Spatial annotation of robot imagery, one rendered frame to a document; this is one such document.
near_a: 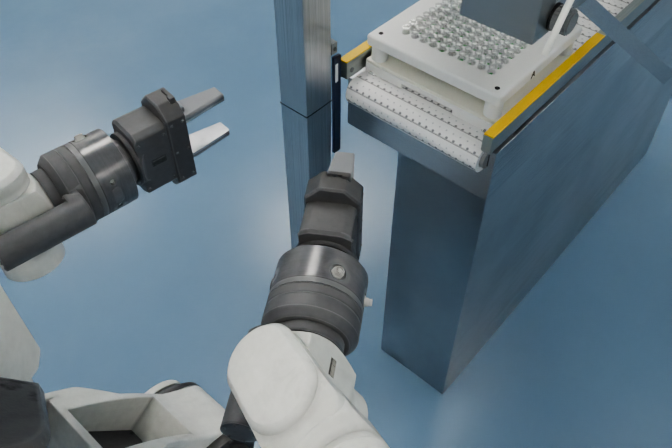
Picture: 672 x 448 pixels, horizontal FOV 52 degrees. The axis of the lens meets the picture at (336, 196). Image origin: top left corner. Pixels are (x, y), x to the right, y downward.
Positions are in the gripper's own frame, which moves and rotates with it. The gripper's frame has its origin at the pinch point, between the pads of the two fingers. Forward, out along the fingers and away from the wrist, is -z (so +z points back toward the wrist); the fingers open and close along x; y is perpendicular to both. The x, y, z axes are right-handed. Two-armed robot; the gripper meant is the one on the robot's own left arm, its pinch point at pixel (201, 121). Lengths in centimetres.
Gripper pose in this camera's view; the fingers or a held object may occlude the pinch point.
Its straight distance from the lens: 83.3
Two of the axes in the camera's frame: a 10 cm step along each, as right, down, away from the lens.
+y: 6.5, 5.5, -5.3
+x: 0.1, 6.9, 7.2
